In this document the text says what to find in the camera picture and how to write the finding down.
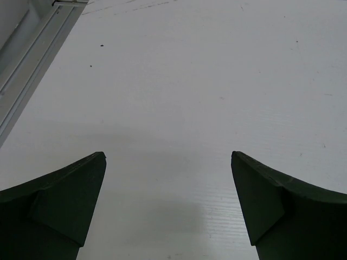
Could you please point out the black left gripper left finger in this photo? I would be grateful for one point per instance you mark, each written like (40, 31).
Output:
(49, 217)

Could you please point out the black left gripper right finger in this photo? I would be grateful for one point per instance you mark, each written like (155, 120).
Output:
(287, 218)

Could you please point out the aluminium table edge rail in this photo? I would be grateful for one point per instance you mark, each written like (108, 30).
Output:
(32, 33)

